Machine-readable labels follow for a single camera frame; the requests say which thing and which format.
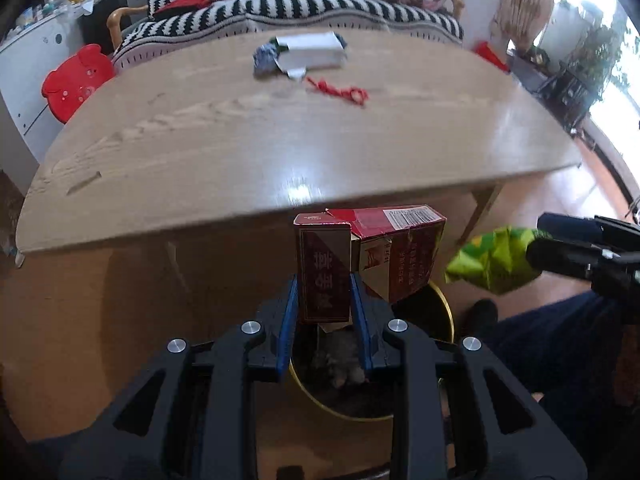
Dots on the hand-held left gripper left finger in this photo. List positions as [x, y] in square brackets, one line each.
[287, 325]

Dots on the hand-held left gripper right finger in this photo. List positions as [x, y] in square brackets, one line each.
[362, 330]

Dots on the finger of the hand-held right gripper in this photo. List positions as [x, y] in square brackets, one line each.
[560, 260]
[570, 227]

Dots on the green snack bag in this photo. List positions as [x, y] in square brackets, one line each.
[492, 260]

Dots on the black round trash bin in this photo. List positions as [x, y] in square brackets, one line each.
[350, 405]

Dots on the red cardboard box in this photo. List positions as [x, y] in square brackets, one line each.
[400, 250]

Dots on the person's black shoe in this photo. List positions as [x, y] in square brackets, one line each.
[482, 316]

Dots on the person's leg in blue pants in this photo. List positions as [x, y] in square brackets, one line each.
[565, 360]

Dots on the black plant stand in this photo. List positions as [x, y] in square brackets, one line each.
[575, 97]

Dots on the red paper bag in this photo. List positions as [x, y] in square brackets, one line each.
[492, 56]

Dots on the patterned curtain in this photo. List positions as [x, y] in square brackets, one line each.
[525, 5]

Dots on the dark blue crumpled wrapper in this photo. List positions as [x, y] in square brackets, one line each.
[265, 59]

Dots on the white paper box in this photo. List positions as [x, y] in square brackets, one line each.
[312, 52]

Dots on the sofa with striped blanket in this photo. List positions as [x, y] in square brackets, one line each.
[300, 10]

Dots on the red pig stool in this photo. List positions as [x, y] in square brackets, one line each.
[75, 82]

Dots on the wooden armrest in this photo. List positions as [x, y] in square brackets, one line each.
[117, 17]

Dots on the white cabinet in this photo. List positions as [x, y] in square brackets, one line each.
[30, 60]

